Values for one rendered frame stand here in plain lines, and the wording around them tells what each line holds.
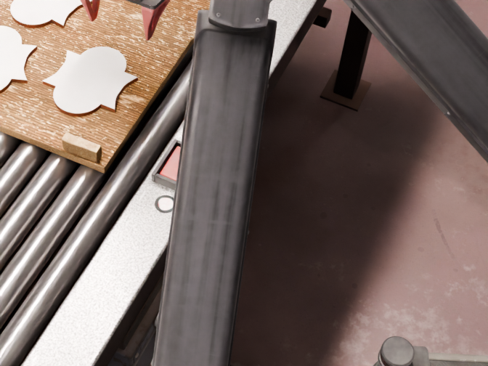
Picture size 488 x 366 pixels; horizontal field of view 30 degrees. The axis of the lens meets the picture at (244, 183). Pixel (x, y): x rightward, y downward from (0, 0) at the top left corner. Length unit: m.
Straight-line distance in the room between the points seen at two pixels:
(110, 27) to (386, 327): 1.13
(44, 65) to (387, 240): 1.24
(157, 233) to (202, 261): 0.66
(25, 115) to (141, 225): 0.26
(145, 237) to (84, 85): 0.28
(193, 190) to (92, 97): 0.79
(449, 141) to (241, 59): 2.08
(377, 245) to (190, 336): 1.80
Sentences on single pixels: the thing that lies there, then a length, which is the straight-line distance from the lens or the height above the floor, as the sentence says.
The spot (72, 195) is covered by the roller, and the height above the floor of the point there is 0.92.
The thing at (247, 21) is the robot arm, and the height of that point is 1.58.
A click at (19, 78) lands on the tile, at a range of 1.46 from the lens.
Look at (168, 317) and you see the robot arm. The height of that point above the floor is 1.43.
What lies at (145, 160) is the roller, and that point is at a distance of 1.38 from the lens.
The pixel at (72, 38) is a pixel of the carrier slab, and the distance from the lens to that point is 1.52.
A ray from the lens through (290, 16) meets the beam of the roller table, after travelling 1.60.
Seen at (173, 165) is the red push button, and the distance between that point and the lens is 1.35.
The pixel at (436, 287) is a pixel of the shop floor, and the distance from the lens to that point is 2.40.
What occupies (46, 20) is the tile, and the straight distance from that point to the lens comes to 1.54.
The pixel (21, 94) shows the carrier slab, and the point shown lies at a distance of 1.45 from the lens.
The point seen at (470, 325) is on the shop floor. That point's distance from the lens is 2.37.
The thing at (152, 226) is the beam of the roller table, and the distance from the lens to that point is 1.31.
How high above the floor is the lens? 2.01
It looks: 54 degrees down
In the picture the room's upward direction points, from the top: 6 degrees clockwise
